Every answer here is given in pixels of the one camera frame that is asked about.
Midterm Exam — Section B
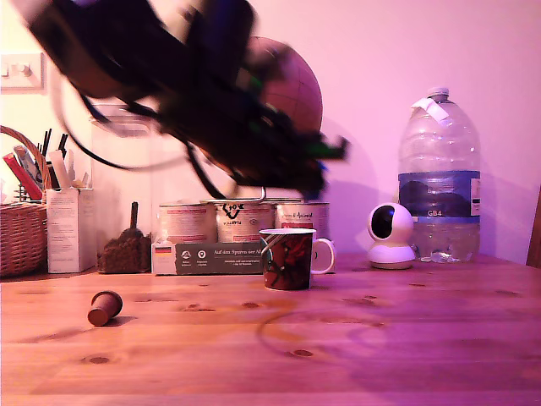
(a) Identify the white carton box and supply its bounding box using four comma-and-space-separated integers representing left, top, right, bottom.
45, 188, 96, 274

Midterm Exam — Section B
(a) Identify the white paper sachet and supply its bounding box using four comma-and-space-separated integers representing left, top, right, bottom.
46, 147, 92, 189

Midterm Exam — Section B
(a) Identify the black looping cable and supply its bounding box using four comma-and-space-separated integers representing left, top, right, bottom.
53, 78, 194, 171
185, 146, 240, 200

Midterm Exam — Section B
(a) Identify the red patterned mug white handle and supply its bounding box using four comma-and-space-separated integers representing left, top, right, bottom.
258, 228, 337, 292

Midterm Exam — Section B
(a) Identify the large clear water bottle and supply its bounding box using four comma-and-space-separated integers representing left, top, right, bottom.
397, 86, 483, 263

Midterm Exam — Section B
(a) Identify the flat dark printed box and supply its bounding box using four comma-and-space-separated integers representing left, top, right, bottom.
151, 241, 276, 277

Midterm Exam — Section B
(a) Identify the small white round camera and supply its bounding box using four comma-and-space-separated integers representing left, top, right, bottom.
366, 201, 417, 271

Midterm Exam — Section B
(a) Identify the brown bristly brush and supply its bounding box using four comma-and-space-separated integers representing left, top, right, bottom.
96, 201, 153, 274

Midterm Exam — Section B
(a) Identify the brown cork globe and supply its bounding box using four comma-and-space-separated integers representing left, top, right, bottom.
247, 36, 325, 137

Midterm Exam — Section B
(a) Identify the clear jar with white lid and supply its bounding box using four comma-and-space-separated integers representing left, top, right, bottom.
87, 104, 164, 255

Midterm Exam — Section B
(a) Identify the wicker basket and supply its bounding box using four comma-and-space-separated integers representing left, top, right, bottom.
0, 125, 52, 278

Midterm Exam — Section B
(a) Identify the red packet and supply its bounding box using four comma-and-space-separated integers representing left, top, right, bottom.
2, 152, 44, 201

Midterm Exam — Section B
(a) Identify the white wall light switch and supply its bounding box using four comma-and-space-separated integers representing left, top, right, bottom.
0, 52, 45, 91

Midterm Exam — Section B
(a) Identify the brown coffee capsule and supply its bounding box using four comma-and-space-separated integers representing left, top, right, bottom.
86, 290, 123, 327

